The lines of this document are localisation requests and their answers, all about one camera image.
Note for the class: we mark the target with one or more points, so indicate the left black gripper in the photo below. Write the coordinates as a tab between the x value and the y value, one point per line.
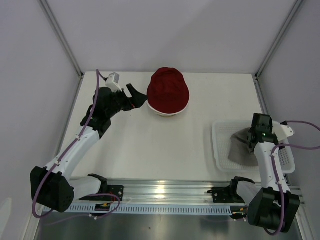
137	100

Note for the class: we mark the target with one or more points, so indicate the grey bucket hat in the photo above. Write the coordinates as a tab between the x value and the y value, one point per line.
240	153

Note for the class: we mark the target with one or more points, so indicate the red cap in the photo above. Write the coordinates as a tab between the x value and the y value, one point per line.
168	92

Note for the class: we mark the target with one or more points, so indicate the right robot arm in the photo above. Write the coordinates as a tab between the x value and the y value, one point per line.
272	206

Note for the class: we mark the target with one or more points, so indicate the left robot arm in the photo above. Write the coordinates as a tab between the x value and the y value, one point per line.
92	128

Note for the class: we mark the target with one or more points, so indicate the white plastic basket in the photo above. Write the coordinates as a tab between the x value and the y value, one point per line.
222	130

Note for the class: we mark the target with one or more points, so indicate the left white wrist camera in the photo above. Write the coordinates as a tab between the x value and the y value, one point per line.
112	83

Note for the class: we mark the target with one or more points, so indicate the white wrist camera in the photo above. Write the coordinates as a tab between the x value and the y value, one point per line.
112	83
282	132

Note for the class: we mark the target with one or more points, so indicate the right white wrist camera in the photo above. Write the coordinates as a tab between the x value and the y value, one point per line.
282	132

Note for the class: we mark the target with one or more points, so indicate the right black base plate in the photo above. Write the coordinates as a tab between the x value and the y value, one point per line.
222	195

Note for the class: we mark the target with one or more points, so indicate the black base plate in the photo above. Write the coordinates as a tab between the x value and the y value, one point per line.
222	195
108	194

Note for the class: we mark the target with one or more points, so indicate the aluminium mounting rail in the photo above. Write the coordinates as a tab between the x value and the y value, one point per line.
162	191

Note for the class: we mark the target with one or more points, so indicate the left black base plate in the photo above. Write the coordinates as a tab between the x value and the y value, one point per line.
108	194

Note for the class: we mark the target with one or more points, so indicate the white slotted cable duct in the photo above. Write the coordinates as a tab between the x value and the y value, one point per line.
103	208

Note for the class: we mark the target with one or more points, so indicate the left aluminium frame post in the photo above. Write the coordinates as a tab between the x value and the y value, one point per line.
52	20

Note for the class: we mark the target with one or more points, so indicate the aluminium frame post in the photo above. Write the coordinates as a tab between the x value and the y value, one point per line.
52	20
279	37

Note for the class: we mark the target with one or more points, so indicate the right aluminium frame post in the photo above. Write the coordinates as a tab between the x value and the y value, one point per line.
279	37

